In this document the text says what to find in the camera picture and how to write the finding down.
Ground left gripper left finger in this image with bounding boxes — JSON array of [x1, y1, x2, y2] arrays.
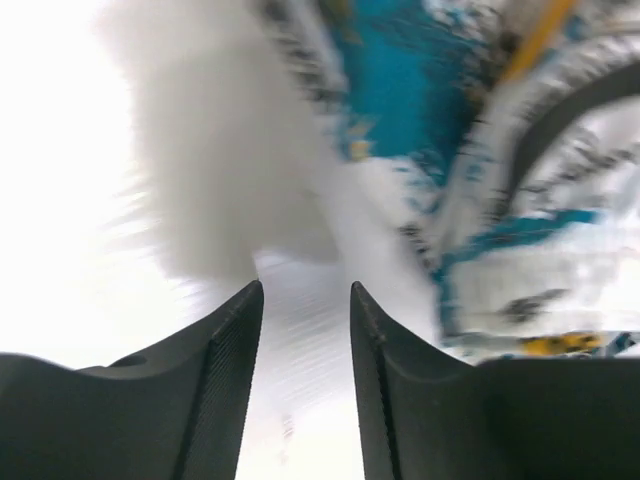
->
[[1, 281, 264, 480]]

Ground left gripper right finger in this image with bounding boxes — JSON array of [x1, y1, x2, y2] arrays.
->
[[350, 284, 639, 479]]

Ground white teal yellow patterned shorts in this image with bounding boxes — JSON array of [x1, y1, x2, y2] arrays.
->
[[256, 1, 639, 363]]

